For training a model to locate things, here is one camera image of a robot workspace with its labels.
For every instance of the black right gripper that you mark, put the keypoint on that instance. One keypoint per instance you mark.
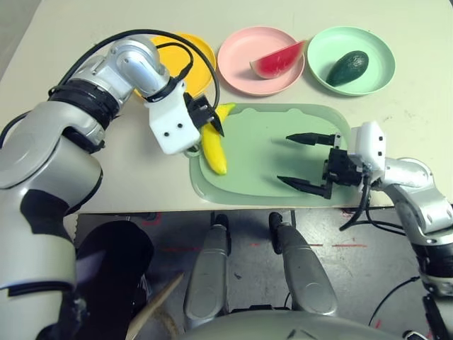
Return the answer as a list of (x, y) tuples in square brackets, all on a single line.
[(345, 168)]

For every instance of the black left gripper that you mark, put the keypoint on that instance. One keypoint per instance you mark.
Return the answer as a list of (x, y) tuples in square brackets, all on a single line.
[(201, 111)]

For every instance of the yellow toy banana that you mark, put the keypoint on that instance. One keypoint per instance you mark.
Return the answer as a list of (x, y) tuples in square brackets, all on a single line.
[(214, 156)]

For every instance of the red watermelon slice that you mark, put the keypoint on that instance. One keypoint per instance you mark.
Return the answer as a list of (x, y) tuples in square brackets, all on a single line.
[(276, 63)]

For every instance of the dark green toy avocado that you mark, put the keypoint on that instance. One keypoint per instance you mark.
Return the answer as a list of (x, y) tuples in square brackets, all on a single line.
[(347, 69)]

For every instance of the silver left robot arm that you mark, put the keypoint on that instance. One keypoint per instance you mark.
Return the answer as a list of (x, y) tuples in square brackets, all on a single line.
[(134, 63)]

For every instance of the green cutting board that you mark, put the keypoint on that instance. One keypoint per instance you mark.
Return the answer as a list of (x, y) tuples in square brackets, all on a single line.
[(255, 170)]

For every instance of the yellow plastic plate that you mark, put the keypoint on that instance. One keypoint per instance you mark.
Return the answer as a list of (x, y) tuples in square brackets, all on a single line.
[(198, 60)]

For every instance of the pink plastic plate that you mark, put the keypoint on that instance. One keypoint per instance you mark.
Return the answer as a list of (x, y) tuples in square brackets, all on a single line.
[(240, 53)]

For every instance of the silver right robot leg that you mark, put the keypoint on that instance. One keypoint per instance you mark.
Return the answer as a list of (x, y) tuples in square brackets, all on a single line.
[(304, 276)]

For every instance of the silver robot leg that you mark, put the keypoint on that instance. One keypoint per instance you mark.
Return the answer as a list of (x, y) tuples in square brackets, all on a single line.
[(304, 276), (209, 276)]

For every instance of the mint green plastic plate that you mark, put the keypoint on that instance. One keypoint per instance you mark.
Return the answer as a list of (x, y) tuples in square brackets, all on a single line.
[(375, 46)]

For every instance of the silver left robot leg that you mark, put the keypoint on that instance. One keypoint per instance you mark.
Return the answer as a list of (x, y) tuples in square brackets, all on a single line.
[(209, 276)]

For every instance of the grey robot torso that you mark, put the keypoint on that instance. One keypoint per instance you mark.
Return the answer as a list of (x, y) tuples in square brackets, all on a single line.
[(283, 329)]

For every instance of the wooden stick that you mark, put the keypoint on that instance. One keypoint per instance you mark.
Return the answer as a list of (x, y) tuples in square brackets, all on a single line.
[(155, 304)]

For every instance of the black sneaker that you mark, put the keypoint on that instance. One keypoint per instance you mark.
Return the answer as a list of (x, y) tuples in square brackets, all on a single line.
[(412, 335)]

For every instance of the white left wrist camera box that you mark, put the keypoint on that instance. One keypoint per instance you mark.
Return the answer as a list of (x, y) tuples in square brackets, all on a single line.
[(170, 120)]

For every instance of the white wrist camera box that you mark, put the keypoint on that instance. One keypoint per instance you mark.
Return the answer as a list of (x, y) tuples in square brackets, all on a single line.
[(368, 145), (170, 120)]

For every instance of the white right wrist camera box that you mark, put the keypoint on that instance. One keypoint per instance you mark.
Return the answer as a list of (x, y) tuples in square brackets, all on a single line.
[(368, 145)]

